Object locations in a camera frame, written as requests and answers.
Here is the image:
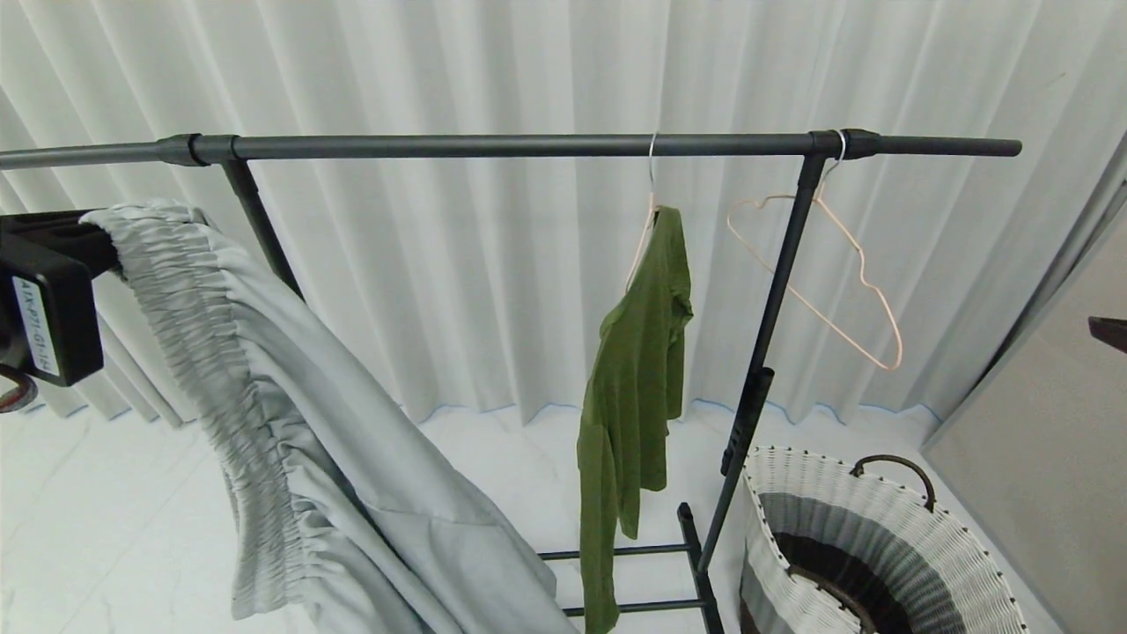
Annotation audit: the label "black clothes rack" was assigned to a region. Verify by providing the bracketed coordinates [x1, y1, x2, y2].
[0, 129, 1024, 634]

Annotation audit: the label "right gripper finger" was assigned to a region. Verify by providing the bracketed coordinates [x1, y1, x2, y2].
[1088, 315, 1127, 355]

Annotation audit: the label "white laundry basket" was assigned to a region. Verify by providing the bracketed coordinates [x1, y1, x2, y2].
[738, 446, 1029, 634]

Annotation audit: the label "pink clothes hanger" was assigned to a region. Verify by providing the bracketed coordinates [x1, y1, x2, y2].
[727, 132, 904, 371]
[623, 132, 661, 296]

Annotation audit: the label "white curtain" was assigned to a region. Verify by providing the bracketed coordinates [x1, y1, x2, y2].
[0, 0, 1127, 424]

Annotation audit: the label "pale grey shorts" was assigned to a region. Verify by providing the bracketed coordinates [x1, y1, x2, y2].
[81, 201, 578, 634]

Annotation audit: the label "green long-sleeved shirt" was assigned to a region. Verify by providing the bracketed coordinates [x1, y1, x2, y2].
[577, 207, 694, 634]

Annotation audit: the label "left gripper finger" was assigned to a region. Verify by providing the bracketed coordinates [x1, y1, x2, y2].
[0, 210, 122, 276]

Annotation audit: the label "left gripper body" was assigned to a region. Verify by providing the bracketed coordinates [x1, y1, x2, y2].
[0, 231, 105, 387]

